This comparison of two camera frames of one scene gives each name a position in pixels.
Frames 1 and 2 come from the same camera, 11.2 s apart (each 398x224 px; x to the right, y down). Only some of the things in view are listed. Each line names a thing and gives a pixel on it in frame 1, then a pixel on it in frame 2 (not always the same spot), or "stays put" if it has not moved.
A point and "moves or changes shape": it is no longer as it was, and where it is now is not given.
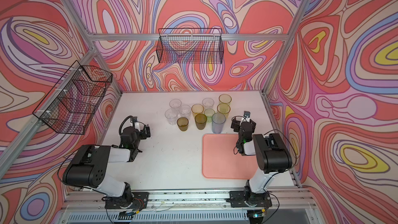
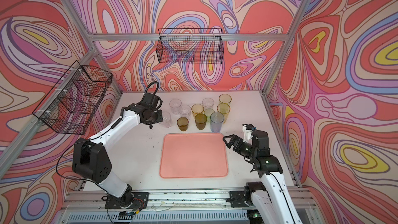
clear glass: x=185 y=111 stays put
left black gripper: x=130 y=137 → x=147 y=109
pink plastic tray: x=221 y=159 moves or changes shape
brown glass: x=182 y=123 stays put
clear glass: x=175 y=103 stays put
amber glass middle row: x=197 y=109 stays put
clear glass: x=208 y=102 stays put
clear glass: x=171 y=114 → x=167 y=120
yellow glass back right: x=225 y=98 stays put
